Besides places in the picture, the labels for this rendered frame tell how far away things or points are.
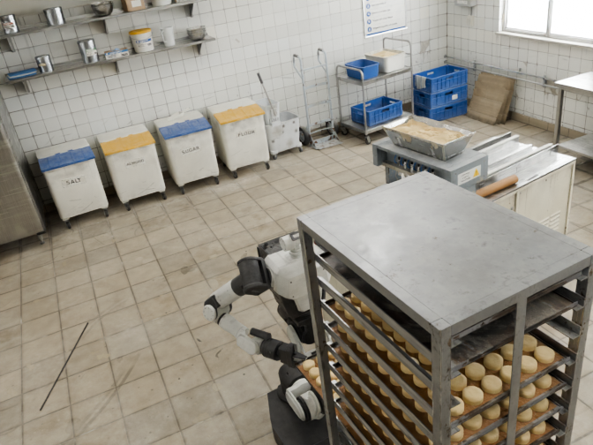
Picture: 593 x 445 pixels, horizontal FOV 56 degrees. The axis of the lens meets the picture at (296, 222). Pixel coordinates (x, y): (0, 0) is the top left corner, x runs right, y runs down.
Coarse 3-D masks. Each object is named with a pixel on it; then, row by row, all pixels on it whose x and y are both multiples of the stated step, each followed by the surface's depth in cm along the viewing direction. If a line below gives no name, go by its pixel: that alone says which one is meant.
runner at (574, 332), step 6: (558, 318) 145; (564, 318) 143; (552, 324) 145; (558, 324) 145; (564, 324) 144; (570, 324) 142; (576, 324) 140; (558, 330) 143; (564, 330) 143; (570, 330) 143; (576, 330) 141; (570, 336) 141; (576, 336) 140
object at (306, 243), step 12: (300, 216) 165; (300, 228) 165; (300, 240) 168; (312, 252) 169; (312, 264) 171; (312, 276) 173; (312, 288) 175; (312, 300) 177; (312, 312) 180; (312, 324) 184; (324, 336) 185; (324, 348) 187; (324, 360) 189; (324, 372) 191; (324, 384) 194; (324, 396) 199; (336, 420) 204; (336, 432) 207; (336, 444) 210
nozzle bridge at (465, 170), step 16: (384, 144) 378; (384, 160) 387; (416, 160) 350; (432, 160) 345; (448, 160) 341; (464, 160) 339; (480, 160) 339; (400, 176) 403; (448, 176) 330; (464, 176) 335; (480, 176) 344
